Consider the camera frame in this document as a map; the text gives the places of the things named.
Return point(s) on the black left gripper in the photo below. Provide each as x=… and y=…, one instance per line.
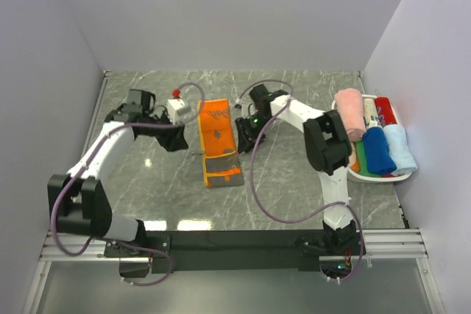
x=174, y=140

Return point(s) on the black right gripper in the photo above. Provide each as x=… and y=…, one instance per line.
x=245, y=140

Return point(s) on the grey orange giraffe towel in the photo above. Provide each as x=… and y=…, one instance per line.
x=220, y=164

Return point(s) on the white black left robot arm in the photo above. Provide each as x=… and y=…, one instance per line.
x=78, y=203

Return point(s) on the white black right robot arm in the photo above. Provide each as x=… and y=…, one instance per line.
x=327, y=148

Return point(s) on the pink rolled towel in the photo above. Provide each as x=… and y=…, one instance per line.
x=350, y=104

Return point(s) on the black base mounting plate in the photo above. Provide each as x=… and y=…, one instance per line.
x=301, y=249

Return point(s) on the white towel basket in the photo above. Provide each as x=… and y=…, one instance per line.
x=361, y=178

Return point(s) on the green rolled towel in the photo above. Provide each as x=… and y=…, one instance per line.
x=361, y=157

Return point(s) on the cream patterned rolled towel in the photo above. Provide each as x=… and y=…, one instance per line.
x=371, y=117

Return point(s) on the dark blue rolled towel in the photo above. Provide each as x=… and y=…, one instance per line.
x=376, y=149

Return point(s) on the red rolled towel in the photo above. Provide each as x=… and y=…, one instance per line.
x=385, y=111

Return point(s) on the light blue rolled towel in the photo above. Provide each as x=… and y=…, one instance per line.
x=398, y=150

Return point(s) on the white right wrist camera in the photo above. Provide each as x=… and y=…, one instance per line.
x=244, y=108

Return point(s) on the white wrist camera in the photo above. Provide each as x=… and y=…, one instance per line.
x=177, y=108
x=244, y=108

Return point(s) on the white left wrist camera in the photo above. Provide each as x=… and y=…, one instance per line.
x=177, y=108

